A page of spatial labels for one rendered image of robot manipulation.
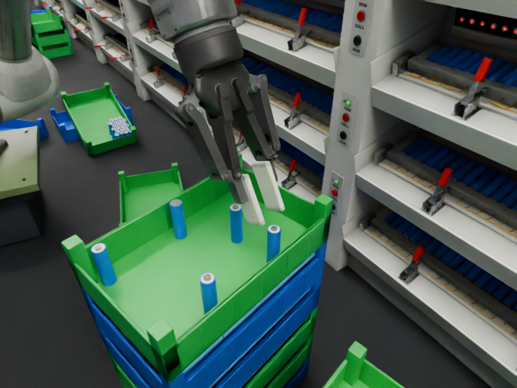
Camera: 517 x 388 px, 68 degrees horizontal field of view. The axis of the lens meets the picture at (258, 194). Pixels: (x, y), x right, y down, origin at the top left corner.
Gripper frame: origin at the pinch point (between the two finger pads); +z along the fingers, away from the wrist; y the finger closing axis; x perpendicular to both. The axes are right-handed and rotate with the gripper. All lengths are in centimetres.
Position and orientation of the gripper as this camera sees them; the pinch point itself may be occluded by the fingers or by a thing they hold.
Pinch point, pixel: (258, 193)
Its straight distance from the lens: 50.2
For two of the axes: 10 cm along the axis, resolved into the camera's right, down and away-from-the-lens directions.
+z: 3.1, 9.0, 3.2
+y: -6.7, 4.4, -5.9
